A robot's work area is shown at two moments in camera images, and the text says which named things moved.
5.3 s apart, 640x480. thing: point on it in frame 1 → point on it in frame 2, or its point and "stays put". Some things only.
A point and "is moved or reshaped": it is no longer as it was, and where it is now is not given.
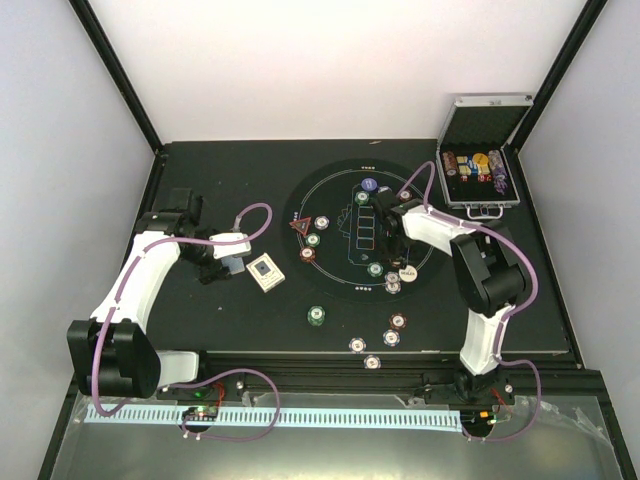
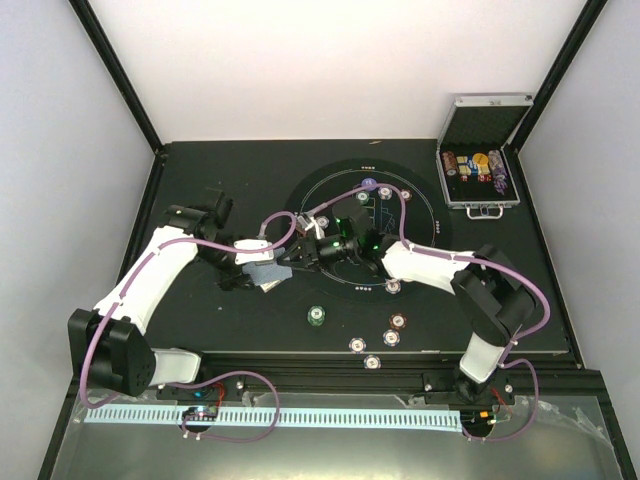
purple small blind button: (369, 184) stays put
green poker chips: (361, 197) stays put
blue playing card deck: (235, 264) is moved or reshaped
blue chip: (357, 345) stays put
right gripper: (387, 252) → (311, 256)
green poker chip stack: (316, 315) stays put
